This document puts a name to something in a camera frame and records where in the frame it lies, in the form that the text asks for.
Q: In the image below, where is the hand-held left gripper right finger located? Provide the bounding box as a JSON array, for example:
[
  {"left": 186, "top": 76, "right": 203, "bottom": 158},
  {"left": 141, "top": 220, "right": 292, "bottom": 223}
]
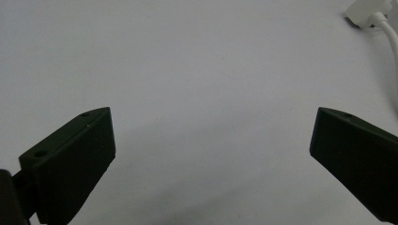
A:
[{"left": 309, "top": 106, "right": 398, "bottom": 225}]

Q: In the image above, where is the white cable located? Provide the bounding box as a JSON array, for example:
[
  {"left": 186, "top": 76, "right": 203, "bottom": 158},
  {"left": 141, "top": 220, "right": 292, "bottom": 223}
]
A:
[{"left": 371, "top": 11, "right": 398, "bottom": 114}]

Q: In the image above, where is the white plug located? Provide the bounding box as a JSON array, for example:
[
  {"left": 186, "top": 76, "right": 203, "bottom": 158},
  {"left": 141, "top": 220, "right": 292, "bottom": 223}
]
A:
[{"left": 344, "top": 0, "right": 393, "bottom": 30}]

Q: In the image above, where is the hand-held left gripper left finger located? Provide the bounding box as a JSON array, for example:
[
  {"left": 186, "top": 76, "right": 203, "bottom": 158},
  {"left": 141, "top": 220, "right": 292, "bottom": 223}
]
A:
[{"left": 11, "top": 106, "right": 116, "bottom": 225}]

